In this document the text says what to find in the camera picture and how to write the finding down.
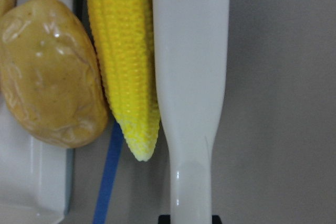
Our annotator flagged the yellow toy corn cob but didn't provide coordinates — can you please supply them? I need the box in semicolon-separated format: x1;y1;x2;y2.
87;0;160;162

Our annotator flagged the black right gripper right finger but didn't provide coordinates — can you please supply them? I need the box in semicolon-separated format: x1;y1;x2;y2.
212;215;222;224

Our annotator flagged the beige plastic dustpan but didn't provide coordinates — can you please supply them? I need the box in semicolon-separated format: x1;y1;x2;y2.
0;0;77;224

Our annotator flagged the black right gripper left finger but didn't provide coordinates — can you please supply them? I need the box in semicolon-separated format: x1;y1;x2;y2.
158;215;171;224

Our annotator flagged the brown toy potato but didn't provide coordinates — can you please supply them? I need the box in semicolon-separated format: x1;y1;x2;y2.
1;0;108;148

